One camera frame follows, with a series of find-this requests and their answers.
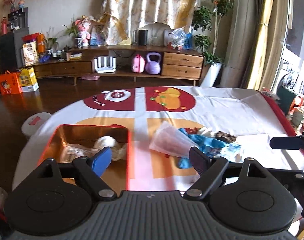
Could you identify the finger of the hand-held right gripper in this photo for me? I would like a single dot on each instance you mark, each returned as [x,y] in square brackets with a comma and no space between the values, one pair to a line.
[282,175]
[287,143]

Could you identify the orange gift box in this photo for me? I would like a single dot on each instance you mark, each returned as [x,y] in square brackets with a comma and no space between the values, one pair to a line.
[9,83]

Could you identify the pink toy suitcase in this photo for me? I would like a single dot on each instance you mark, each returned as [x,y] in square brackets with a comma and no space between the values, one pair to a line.
[138,65]

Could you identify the orange paper bag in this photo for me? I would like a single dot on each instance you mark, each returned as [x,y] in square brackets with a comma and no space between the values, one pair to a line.
[41,43]

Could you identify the black cylinder speaker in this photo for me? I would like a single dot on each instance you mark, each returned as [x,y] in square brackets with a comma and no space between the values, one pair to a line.
[142,37]

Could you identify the clear plastic packet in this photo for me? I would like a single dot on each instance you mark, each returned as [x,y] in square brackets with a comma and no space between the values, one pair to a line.
[75,152]

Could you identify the black coffee machine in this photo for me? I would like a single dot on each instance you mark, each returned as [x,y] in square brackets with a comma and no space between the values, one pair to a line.
[18,18]

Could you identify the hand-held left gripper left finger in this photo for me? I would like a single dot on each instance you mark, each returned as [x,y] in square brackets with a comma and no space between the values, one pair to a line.
[102,160]

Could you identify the green potted tree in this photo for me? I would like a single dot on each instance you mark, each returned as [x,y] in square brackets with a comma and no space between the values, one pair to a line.
[203,20]

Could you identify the small figurine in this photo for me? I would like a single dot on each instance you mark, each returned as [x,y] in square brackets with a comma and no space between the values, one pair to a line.
[21,4]

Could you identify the white small box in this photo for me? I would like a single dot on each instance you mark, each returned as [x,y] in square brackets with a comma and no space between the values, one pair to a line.
[75,56]

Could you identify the yellow curtain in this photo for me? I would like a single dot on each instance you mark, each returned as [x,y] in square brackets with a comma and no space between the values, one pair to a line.
[261,42]

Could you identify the translucent plastic bag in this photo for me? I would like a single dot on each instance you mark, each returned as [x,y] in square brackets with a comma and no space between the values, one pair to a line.
[170,140]

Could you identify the wooden TV cabinet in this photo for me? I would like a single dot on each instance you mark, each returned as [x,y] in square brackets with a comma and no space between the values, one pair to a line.
[179,60]

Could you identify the yellow patterned drape cloth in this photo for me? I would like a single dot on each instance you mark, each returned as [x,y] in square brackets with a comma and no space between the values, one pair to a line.
[147,2]

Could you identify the white sock ball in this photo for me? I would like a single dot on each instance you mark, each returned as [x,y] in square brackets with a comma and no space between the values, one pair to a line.
[105,143]

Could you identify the red tin box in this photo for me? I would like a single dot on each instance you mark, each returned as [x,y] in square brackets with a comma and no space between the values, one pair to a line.
[54,145]

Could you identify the beige standing air conditioner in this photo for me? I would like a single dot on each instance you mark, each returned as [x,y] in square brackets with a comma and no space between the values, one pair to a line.
[238,35]

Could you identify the clear bag of items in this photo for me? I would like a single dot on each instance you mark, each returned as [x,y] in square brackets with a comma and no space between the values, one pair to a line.
[177,38]

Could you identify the purple kettlebell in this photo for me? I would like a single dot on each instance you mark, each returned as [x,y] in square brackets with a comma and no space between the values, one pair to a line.
[153,67]

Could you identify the white planter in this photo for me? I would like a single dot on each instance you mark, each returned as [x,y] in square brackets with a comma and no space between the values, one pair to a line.
[212,75]

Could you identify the small potted plant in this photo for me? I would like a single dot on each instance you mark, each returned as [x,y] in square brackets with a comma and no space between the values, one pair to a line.
[74,31]

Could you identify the orange red container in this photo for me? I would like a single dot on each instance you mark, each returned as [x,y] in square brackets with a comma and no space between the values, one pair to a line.
[297,103]

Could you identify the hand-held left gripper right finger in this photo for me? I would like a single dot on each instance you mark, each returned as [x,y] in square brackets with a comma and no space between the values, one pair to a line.
[197,160]

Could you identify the yellow carton box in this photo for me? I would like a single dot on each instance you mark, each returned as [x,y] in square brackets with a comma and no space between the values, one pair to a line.
[28,80]

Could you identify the red bottle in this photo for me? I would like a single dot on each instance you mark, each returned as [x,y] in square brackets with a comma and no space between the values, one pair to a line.
[4,27]

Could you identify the washing machine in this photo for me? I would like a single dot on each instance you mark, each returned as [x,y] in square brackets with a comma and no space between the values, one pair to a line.
[287,76]

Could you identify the white router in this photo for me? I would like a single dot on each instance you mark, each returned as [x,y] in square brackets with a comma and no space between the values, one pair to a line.
[105,66]

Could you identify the blue package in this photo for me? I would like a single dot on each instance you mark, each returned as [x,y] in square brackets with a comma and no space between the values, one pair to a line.
[188,41]

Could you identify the black cabinet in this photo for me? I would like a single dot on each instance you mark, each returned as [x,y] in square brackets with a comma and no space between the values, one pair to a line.
[9,52]

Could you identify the cat print gift bag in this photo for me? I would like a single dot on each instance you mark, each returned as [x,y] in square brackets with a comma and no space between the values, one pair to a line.
[30,53]

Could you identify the white round stool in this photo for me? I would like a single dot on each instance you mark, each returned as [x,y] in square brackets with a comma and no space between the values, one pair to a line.
[35,123]

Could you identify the pink tray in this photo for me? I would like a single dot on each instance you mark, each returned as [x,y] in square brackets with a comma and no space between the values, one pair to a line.
[90,78]

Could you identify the green mug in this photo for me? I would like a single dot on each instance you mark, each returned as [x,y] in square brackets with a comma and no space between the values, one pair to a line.
[297,117]

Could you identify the pink plush toy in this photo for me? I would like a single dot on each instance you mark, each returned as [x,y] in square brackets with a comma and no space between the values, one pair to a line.
[83,32]

